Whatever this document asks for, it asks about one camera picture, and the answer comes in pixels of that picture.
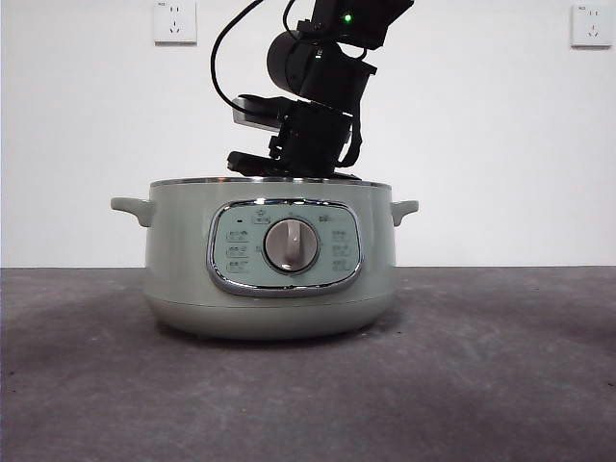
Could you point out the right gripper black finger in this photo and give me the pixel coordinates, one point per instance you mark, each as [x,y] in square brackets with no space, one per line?
[248,162]

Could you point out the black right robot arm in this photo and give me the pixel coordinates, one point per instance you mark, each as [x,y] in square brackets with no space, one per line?
[317,62]

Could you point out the green electric cooking pot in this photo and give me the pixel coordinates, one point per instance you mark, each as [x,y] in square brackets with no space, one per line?
[183,260]

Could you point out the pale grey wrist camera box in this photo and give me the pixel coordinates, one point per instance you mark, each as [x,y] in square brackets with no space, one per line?
[250,113]

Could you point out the white wall socket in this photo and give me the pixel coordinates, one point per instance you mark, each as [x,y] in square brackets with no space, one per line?
[591,28]
[175,24]

